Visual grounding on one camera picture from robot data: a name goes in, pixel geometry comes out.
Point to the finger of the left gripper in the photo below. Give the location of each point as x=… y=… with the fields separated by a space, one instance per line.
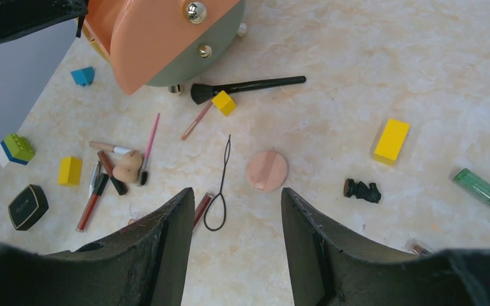
x=19 y=18

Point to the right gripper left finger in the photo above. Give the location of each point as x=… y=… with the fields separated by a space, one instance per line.
x=144 y=263

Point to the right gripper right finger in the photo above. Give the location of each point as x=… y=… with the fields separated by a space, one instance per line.
x=330 y=264

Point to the cream round drawer organizer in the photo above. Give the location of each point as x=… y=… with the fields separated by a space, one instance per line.
x=162 y=43

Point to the beige makeup sponge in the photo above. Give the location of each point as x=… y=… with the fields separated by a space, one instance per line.
x=128 y=168

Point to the black makeup brush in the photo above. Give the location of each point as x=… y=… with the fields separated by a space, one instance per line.
x=201 y=93

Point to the brown lipstick tube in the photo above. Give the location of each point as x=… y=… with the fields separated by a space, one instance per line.
x=120 y=186

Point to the small black figurine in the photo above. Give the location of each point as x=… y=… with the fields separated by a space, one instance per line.
x=360 y=190

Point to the dark red lip gloss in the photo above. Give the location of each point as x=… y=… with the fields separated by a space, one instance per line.
x=201 y=208

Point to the pink thin brush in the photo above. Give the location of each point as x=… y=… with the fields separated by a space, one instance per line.
x=143 y=171

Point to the black tweezers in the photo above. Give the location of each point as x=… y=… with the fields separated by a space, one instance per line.
x=419 y=249

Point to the red lip gloss tube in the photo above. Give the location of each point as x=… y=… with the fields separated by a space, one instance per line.
x=92 y=203

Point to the small blue block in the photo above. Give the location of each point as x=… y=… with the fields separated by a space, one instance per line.
x=83 y=77

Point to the pink round powder puff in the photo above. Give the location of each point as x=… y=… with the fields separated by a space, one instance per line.
x=267 y=171

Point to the yellow wedge block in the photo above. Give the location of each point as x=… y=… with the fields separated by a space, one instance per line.
x=70 y=171

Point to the green white blue lego stack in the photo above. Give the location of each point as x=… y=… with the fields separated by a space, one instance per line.
x=15 y=149

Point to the nude concealer tube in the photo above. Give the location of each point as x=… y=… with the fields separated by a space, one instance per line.
x=110 y=147

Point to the black compact case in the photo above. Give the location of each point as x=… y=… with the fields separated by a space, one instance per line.
x=27 y=207

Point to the yellow rectangular block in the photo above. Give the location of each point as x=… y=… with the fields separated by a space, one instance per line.
x=391 y=142

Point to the black hair loop tool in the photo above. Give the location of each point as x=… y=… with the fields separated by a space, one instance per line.
x=220 y=196

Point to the peach lip pencil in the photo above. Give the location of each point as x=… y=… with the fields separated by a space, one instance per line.
x=196 y=121

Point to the small yellow cube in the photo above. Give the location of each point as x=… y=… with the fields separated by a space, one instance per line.
x=224 y=103

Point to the green tube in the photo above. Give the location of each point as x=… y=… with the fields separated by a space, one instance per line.
x=474 y=184

